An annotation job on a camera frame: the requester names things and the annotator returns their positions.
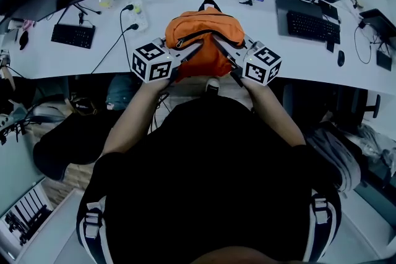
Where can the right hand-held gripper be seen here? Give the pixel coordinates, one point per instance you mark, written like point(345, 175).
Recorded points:
point(261, 66)

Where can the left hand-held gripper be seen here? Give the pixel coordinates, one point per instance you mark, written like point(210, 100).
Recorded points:
point(154, 65)

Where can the orange backpack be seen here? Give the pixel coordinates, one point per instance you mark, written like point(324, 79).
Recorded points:
point(201, 28)

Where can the person's right forearm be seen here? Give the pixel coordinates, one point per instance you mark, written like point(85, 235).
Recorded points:
point(272, 114)

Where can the person's left forearm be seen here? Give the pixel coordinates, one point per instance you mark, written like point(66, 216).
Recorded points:
point(133, 120)

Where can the person's white shoe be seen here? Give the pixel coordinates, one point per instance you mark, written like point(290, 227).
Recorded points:
point(213, 85)

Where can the white power strip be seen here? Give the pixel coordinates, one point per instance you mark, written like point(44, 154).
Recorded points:
point(139, 17)

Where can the grey laptop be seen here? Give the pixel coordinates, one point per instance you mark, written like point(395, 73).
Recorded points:
point(297, 4)

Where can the black keyboard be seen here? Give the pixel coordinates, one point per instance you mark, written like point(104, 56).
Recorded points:
point(312, 27)
point(73, 36)

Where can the yellow item in clear bag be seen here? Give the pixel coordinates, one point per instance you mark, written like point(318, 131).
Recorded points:
point(105, 1)

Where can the black phone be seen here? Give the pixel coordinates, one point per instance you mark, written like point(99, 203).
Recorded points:
point(328, 10)

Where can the black computer mouse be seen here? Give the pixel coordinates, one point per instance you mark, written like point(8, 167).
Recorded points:
point(23, 40)
point(341, 58)

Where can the black bag with logo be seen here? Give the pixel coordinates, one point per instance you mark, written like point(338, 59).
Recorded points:
point(83, 105)

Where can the person's black shirt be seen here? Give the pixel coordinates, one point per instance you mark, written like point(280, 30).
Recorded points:
point(216, 179)

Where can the grey bag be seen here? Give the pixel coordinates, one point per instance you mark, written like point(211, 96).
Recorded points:
point(337, 151)

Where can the small black box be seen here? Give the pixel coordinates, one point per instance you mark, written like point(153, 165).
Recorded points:
point(384, 60)

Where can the grey chair base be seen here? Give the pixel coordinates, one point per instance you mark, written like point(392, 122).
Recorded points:
point(46, 112)

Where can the small pink item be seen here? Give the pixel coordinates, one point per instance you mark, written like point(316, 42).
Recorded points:
point(28, 24)

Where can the clear plastic bag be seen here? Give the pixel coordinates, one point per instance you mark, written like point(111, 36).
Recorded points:
point(377, 145)

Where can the dark flat screen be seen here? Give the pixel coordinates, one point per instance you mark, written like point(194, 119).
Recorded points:
point(12, 0)

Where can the person's head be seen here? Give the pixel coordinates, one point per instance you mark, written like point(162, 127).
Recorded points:
point(253, 256)

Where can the black rack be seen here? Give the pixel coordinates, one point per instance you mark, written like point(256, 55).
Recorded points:
point(28, 216)

